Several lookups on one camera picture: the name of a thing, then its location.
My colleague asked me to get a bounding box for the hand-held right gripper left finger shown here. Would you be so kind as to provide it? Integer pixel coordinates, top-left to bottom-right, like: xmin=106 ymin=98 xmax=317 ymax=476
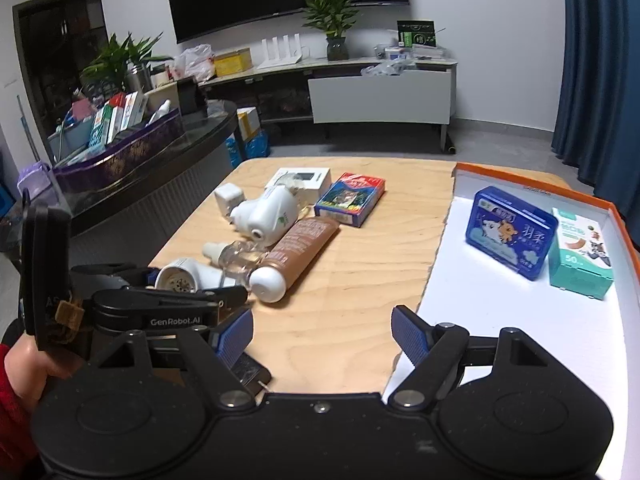
xmin=87 ymin=307 xmax=255 ymax=409

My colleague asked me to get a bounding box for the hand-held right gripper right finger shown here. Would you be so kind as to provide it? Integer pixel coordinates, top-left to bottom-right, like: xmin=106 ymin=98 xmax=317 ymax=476
xmin=388 ymin=304 xmax=556 ymax=410

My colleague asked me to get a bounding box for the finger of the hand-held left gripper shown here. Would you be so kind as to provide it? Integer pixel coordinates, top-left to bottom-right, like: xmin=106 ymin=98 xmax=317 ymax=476
xmin=92 ymin=285 xmax=250 ymax=334
xmin=70 ymin=262 xmax=159 ymax=291

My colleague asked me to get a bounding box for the clear bottle plug-in repellent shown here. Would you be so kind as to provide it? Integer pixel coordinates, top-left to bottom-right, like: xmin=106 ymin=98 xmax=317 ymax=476
xmin=154 ymin=240 xmax=267 ymax=295

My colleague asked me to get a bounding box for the white box with orange rim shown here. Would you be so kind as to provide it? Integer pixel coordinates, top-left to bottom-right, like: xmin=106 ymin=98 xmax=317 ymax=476
xmin=382 ymin=162 xmax=640 ymax=480

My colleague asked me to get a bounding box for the white bottle plug-in repellent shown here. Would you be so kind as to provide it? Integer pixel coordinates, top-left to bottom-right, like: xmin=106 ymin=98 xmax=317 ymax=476
xmin=229 ymin=184 xmax=302 ymax=247

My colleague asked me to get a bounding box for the person's left forearm red sleeve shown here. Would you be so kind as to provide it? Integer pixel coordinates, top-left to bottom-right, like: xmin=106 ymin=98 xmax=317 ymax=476
xmin=0 ymin=342 xmax=40 ymax=465

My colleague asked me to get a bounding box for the person's left hand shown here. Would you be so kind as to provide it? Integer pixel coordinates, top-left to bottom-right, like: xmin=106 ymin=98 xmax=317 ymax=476
xmin=4 ymin=332 xmax=84 ymax=412

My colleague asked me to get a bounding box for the black flat object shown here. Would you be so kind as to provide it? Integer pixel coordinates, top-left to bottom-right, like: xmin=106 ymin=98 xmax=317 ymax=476
xmin=229 ymin=352 xmax=274 ymax=397

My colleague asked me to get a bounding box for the purple bag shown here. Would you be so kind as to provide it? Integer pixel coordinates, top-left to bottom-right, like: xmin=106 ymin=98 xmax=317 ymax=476
xmin=17 ymin=160 xmax=55 ymax=202

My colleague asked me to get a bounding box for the brown squeeze tube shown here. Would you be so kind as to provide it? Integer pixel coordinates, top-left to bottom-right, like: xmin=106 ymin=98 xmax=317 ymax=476
xmin=249 ymin=216 xmax=342 ymax=304

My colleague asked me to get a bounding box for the black glass side table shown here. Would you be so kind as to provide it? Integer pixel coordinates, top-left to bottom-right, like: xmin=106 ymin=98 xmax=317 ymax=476
xmin=47 ymin=99 xmax=239 ymax=263

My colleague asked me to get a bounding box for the purple patterned box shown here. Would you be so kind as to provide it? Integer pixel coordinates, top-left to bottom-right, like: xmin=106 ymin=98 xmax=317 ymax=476
xmin=52 ymin=107 xmax=185 ymax=194

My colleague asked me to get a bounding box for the grey plastic bin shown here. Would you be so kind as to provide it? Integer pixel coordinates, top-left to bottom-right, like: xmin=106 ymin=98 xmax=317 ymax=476
xmin=47 ymin=117 xmax=96 ymax=162

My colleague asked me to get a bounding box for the white charger adapter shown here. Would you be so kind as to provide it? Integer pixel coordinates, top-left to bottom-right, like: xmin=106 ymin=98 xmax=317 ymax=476
xmin=214 ymin=184 xmax=247 ymax=219

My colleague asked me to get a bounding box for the green white medicine box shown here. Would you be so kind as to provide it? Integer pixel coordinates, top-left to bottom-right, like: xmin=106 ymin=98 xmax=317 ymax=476
xmin=89 ymin=107 xmax=114 ymax=149

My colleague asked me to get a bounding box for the blue tin box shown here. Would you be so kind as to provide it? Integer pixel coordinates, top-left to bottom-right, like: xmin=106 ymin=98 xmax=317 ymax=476
xmin=465 ymin=185 xmax=560 ymax=281

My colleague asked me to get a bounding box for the blue playing card box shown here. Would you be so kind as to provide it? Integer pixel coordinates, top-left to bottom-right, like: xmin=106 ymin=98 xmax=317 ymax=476
xmin=314 ymin=172 xmax=386 ymax=229

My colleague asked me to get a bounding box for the pink box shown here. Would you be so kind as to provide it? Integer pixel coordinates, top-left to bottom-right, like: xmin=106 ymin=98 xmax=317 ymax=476
xmin=70 ymin=97 xmax=97 ymax=122

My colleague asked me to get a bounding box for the red white medicine box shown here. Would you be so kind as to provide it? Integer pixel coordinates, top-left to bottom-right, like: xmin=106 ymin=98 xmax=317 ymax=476
xmin=106 ymin=93 xmax=127 ymax=142

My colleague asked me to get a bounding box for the white tube bottle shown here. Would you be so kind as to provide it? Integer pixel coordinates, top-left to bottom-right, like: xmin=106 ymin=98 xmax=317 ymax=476
xmin=145 ymin=99 xmax=172 ymax=126

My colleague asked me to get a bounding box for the white charger box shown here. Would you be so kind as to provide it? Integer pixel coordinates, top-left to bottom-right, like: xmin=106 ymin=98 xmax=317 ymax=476
xmin=264 ymin=166 xmax=332 ymax=206

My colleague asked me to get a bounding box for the blue bottle pack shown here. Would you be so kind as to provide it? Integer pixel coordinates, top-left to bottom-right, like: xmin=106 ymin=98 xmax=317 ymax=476
xmin=224 ymin=130 xmax=271 ymax=169

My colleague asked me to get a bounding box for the cardboard box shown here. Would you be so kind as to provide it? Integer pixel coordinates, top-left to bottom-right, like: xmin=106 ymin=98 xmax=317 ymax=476
xmin=144 ymin=82 xmax=181 ymax=112

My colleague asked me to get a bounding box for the teal white carton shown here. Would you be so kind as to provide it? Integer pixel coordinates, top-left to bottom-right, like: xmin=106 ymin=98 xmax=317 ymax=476
xmin=548 ymin=206 xmax=616 ymax=301

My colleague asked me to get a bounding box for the steel thermos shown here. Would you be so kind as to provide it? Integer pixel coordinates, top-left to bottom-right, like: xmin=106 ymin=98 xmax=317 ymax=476
xmin=125 ymin=62 xmax=154 ymax=94

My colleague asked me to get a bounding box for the yellow white carton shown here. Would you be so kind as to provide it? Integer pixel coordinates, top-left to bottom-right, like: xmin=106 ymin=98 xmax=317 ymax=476
xmin=235 ymin=107 xmax=261 ymax=139

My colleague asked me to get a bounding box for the dark wooden cabinet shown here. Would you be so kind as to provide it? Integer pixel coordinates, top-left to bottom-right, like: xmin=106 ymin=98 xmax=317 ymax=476
xmin=12 ymin=0 xmax=109 ymax=128

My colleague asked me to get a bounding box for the leafy potted plant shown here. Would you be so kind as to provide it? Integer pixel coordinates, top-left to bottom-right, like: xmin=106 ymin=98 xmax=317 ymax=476
xmin=81 ymin=32 xmax=174 ymax=96

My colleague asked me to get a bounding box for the white plastic bag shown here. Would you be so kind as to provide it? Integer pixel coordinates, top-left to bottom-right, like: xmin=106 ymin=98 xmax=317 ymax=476
xmin=171 ymin=44 xmax=217 ymax=82

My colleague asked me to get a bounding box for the white tv cabinet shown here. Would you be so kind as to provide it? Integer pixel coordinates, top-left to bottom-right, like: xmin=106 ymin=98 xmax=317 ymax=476
xmin=199 ymin=55 xmax=459 ymax=154

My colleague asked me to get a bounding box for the yellow box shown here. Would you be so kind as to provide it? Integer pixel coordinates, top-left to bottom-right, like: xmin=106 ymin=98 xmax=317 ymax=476
xmin=213 ymin=48 xmax=253 ymax=77

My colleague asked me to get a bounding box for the clear plastic bag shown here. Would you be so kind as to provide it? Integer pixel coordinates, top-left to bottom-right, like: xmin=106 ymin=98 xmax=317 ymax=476
xmin=360 ymin=57 xmax=417 ymax=77

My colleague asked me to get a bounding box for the white router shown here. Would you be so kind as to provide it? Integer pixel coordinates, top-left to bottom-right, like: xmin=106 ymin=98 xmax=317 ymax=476
xmin=256 ymin=33 xmax=304 ymax=70

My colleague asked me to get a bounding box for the pile of small white boxes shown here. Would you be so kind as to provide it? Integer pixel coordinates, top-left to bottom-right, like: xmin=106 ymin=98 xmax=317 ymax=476
xmin=374 ymin=41 xmax=447 ymax=61

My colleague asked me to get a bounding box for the black green box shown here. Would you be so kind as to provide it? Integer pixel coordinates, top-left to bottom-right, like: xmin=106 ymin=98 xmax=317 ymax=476
xmin=397 ymin=19 xmax=436 ymax=47

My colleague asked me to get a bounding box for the blue curtain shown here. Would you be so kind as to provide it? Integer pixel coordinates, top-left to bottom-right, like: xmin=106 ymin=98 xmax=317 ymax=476
xmin=551 ymin=0 xmax=640 ymax=218

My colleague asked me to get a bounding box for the potted plant in dark vase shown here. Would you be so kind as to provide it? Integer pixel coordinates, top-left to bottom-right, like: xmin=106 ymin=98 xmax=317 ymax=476
xmin=301 ymin=0 xmax=367 ymax=62

